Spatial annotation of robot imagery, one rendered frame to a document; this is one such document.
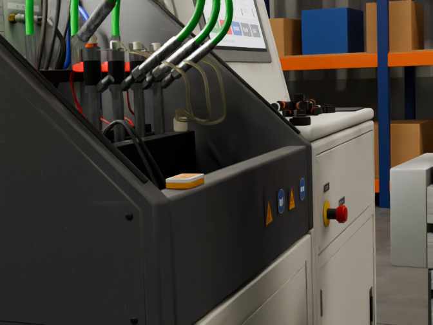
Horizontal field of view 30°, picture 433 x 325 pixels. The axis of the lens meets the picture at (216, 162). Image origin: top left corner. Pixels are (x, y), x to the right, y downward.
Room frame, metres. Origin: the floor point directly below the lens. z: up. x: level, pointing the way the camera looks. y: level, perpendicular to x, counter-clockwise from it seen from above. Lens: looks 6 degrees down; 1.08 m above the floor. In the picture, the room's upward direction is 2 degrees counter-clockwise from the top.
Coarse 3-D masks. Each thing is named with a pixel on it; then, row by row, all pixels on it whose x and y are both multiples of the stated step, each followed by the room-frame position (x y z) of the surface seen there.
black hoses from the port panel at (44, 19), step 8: (56, 0) 1.55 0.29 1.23; (56, 8) 1.55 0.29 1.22; (40, 16) 1.57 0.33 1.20; (56, 16) 1.55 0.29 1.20; (48, 24) 1.56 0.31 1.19; (56, 24) 1.54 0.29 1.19; (64, 24) 1.58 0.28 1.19; (56, 32) 1.54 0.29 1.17; (64, 32) 1.57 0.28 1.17; (40, 40) 1.51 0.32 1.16; (64, 40) 1.58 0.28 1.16; (40, 48) 1.51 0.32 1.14; (48, 48) 1.54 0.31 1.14; (64, 48) 1.55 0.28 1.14; (40, 56) 1.51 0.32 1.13; (48, 56) 1.54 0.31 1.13; (56, 56) 1.57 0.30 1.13; (64, 56) 1.55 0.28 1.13; (40, 64) 1.51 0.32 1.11; (48, 64) 1.54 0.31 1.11; (56, 64) 1.57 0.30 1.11; (56, 88) 1.57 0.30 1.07
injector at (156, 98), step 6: (150, 54) 1.47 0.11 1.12; (156, 66) 1.47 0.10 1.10; (150, 72) 1.47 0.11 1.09; (162, 78) 1.47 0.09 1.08; (168, 78) 1.46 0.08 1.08; (174, 78) 1.46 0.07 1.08; (156, 84) 1.47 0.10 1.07; (162, 84) 1.47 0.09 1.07; (168, 84) 1.47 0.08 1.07; (156, 90) 1.47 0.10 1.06; (162, 90) 1.48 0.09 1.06; (156, 96) 1.47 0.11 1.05; (162, 96) 1.48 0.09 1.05; (156, 102) 1.47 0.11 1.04; (162, 102) 1.47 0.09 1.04; (156, 108) 1.47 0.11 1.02; (162, 108) 1.48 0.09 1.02; (156, 114) 1.47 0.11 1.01; (162, 114) 1.47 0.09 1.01; (156, 120) 1.47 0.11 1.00; (162, 120) 1.47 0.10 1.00; (156, 126) 1.47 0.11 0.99; (162, 126) 1.47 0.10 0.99; (156, 132) 1.47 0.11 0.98; (162, 132) 1.47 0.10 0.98
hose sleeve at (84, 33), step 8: (104, 0) 1.10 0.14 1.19; (96, 8) 1.11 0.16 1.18; (104, 8) 1.10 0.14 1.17; (112, 8) 1.10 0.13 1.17; (96, 16) 1.11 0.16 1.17; (104, 16) 1.11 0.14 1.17; (88, 24) 1.12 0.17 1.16; (96, 24) 1.12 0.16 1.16; (80, 32) 1.14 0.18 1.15; (88, 32) 1.13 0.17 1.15
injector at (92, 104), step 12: (84, 48) 1.24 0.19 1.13; (96, 48) 1.25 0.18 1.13; (84, 60) 1.25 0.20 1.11; (96, 60) 1.24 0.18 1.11; (84, 72) 1.25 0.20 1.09; (96, 72) 1.24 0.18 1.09; (84, 84) 1.25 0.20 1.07; (96, 84) 1.24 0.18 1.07; (108, 84) 1.24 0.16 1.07; (96, 96) 1.25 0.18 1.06; (96, 108) 1.25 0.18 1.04; (96, 120) 1.25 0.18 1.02
